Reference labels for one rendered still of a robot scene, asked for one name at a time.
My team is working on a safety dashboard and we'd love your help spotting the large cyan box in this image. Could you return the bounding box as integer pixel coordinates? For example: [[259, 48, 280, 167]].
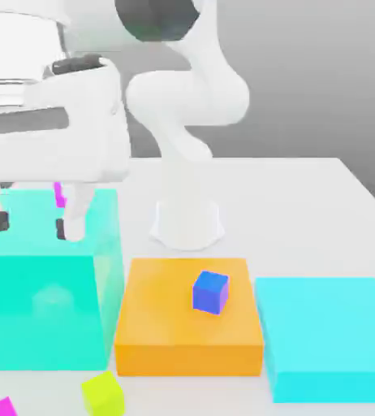
[[254, 276, 375, 405]]

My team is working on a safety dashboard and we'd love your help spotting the small blue cube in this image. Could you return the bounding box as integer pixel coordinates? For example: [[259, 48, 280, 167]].
[[192, 270, 231, 316]]

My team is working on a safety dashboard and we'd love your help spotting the small yellow-green cube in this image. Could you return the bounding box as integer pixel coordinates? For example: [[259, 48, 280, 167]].
[[80, 370, 126, 416]]

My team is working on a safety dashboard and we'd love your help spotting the large turquoise box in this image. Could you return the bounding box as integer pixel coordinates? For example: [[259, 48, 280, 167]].
[[0, 188, 126, 372]]

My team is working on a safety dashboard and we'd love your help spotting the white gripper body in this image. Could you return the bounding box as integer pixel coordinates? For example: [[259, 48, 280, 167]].
[[0, 57, 132, 184]]

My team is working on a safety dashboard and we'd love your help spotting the large orange box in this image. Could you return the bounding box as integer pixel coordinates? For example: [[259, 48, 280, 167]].
[[114, 258, 265, 378]]

